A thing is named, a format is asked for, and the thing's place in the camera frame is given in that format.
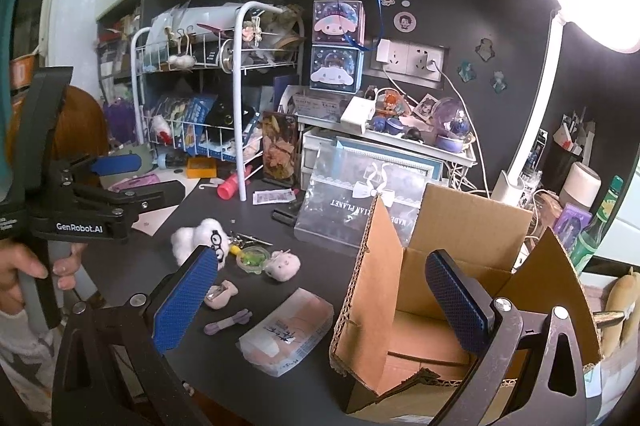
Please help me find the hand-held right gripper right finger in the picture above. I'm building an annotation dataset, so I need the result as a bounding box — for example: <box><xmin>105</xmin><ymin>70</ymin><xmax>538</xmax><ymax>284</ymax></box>
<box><xmin>424</xmin><ymin>249</ymin><xmax>603</xmax><ymax>426</ymax></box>

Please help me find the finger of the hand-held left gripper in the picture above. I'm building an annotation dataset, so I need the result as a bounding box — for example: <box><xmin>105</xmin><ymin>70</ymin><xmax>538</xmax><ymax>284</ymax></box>
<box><xmin>62</xmin><ymin>179</ymin><xmax>187</xmax><ymax>227</ymax></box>
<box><xmin>60</xmin><ymin>153</ymin><xmax>143</xmax><ymax>187</ymax></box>

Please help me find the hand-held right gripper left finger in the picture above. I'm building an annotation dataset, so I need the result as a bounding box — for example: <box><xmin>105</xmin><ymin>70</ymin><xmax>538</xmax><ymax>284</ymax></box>
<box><xmin>50</xmin><ymin>245</ymin><xmax>221</xmax><ymax>426</ymax></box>

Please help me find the white fluffy plush toy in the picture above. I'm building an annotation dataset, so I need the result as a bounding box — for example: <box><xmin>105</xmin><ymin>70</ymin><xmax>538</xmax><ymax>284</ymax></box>
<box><xmin>171</xmin><ymin>219</ymin><xmax>231</xmax><ymax>267</ymax></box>

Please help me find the brown cardboard box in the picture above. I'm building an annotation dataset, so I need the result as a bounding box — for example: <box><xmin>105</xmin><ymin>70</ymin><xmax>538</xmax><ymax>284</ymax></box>
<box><xmin>329</xmin><ymin>183</ymin><xmax>603</xmax><ymax>417</ymax></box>

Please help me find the person's left hand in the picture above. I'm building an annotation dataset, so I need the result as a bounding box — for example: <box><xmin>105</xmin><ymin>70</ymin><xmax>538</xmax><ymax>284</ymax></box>
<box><xmin>0</xmin><ymin>239</ymin><xmax>88</xmax><ymax>307</ymax></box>

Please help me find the pink paper sheet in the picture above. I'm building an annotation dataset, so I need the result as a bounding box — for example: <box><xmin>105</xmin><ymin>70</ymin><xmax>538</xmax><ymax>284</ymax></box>
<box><xmin>127</xmin><ymin>179</ymin><xmax>186</xmax><ymax>237</ymax></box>

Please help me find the brown rounded object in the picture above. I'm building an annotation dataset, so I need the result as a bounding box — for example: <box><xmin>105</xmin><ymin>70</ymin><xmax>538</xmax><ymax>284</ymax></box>
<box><xmin>10</xmin><ymin>86</ymin><xmax>108</xmax><ymax>187</ymax></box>

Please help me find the small orange box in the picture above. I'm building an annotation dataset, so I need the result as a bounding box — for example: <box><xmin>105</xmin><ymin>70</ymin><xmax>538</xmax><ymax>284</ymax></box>
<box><xmin>186</xmin><ymin>156</ymin><xmax>220</xmax><ymax>179</ymax></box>

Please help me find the small green clear container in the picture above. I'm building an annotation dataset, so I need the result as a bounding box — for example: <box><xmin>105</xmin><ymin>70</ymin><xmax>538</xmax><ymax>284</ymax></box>
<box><xmin>236</xmin><ymin>246</ymin><xmax>273</xmax><ymax>274</ymax></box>

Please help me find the pink marker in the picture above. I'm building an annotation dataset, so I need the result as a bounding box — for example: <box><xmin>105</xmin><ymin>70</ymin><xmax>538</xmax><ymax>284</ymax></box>
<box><xmin>216</xmin><ymin>163</ymin><xmax>263</xmax><ymax>201</ymax></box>

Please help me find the pink plush toy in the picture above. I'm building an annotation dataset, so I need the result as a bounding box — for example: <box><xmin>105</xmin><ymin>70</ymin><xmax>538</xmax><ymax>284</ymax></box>
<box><xmin>262</xmin><ymin>250</ymin><xmax>302</xmax><ymax>282</ymax></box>

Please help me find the pink white tissue packet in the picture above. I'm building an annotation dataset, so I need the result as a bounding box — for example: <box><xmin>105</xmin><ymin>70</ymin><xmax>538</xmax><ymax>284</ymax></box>
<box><xmin>236</xmin><ymin>287</ymin><xmax>335</xmax><ymax>378</ymax></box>

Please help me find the black cat plush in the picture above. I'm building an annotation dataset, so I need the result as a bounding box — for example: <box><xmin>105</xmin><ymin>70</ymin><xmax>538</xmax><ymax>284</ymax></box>
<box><xmin>202</xmin><ymin>99</ymin><xmax>256</xmax><ymax>142</ymax></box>

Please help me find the small printed sachet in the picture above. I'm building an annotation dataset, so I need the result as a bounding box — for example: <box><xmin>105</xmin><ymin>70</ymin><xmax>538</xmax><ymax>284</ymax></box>
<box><xmin>252</xmin><ymin>189</ymin><xmax>296</xmax><ymax>206</ymax></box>

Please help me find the black clip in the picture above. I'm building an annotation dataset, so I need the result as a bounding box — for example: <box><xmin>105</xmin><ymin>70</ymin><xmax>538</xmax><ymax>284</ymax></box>
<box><xmin>272</xmin><ymin>201</ymin><xmax>303</xmax><ymax>227</ymax></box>

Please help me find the purple card box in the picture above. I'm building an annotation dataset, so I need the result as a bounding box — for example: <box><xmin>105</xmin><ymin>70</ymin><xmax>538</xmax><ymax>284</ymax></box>
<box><xmin>552</xmin><ymin>202</ymin><xmax>593</xmax><ymax>252</ymax></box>

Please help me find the clear plastic storage bin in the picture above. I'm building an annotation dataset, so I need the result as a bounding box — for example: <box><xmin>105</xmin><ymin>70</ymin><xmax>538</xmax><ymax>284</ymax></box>
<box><xmin>294</xmin><ymin>141</ymin><xmax>433</xmax><ymax>249</ymax></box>

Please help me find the star printed white cloth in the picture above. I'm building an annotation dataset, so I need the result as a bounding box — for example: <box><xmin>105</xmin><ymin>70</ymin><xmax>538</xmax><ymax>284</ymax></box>
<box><xmin>0</xmin><ymin>306</ymin><xmax>61</xmax><ymax>407</ymax></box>

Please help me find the green glass bottle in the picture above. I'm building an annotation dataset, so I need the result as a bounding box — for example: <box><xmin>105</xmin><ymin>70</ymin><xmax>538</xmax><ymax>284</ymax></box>
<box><xmin>570</xmin><ymin>176</ymin><xmax>623</xmax><ymax>277</ymax></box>

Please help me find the blue framed box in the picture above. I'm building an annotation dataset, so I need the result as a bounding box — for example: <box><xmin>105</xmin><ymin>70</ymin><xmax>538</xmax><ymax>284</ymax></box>
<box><xmin>337</xmin><ymin>136</ymin><xmax>443</xmax><ymax>179</ymax></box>

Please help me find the tan plush toy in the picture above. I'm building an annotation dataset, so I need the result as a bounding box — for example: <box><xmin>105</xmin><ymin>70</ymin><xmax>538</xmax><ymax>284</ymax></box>
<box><xmin>597</xmin><ymin>266</ymin><xmax>640</xmax><ymax>359</ymax></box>

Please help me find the white round humidifier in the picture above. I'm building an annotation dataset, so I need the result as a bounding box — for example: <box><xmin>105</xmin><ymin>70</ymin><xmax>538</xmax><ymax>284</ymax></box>
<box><xmin>559</xmin><ymin>162</ymin><xmax>601</xmax><ymax>212</ymax></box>

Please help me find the purple snow globe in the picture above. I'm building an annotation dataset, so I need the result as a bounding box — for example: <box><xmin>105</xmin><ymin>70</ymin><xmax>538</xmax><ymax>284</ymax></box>
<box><xmin>432</xmin><ymin>99</ymin><xmax>473</xmax><ymax>152</ymax></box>

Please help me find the white labelled box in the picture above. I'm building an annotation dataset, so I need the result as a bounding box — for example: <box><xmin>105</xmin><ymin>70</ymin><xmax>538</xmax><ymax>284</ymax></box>
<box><xmin>292</xmin><ymin>86</ymin><xmax>351</xmax><ymax>122</ymax></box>

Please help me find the character photo card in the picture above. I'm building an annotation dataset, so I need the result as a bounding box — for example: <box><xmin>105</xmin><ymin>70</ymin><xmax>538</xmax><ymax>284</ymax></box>
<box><xmin>414</xmin><ymin>94</ymin><xmax>441</xmax><ymax>119</ymax></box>

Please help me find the orange figure globe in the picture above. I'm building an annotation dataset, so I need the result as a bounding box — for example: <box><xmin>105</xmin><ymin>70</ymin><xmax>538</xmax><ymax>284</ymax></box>
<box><xmin>375</xmin><ymin>89</ymin><xmax>413</xmax><ymax>117</ymax></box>

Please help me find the white power adapter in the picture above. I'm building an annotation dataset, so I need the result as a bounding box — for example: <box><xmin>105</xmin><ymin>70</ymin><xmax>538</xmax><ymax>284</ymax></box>
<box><xmin>341</xmin><ymin>96</ymin><xmax>377</xmax><ymax>134</ymax></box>

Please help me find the white desk lamp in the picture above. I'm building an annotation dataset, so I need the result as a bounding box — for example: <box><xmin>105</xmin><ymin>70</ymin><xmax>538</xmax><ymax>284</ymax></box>
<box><xmin>490</xmin><ymin>0</ymin><xmax>640</xmax><ymax>207</ymax></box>

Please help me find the pink bunny character box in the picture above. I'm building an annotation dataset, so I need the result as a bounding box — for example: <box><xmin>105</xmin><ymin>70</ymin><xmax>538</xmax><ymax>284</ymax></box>
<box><xmin>312</xmin><ymin>0</ymin><xmax>367</xmax><ymax>48</ymax></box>

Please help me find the purple hair tie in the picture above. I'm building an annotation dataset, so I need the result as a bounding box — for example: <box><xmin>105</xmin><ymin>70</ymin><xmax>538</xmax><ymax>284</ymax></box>
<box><xmin>204</xmin><ymin>309</ymin><xmax>253</xmax><ymax>337</ymax></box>

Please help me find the metal key ring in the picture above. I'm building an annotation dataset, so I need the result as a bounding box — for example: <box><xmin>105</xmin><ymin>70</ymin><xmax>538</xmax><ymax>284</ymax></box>
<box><xmin>227</xmin><ymin>230</ymin><xmax>273</xmax><ymax>252</ymax></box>

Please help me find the white wire rack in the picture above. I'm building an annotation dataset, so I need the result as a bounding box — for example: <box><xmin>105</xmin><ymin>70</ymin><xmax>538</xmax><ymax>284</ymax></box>
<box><xmin>130</xmin><ymin>0</ymin><xmax>306</xmax><ymax>202</ymax></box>

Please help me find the white plug cable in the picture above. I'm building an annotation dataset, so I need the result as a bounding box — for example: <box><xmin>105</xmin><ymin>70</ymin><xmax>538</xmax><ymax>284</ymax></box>
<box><xmin>425</xmin><ymin>56</ymin><xmax>493</xmax><ymax>197</ymax></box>

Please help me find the white wall outlet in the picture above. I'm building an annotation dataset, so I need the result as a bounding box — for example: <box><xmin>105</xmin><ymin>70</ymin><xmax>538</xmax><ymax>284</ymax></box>
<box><xmin>370</xmin><ymin>39</ymin><xmax>446</xmax><ymax>88</ymax></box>

